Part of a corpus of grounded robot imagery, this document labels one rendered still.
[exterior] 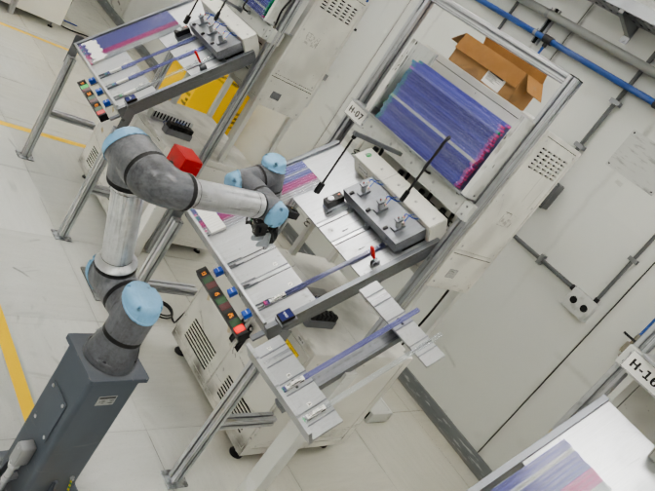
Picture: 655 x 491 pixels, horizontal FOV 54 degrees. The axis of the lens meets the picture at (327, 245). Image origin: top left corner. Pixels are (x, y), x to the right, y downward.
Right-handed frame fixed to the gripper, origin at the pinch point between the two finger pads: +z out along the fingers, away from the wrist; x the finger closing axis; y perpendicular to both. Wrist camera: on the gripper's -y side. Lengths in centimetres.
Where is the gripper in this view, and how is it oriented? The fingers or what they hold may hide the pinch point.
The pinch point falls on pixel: (266, 245)
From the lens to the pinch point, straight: 215.9
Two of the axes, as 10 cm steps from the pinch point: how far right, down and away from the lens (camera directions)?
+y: -8.3, 2.2, -5.1
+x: 5.2, 6.2, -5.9
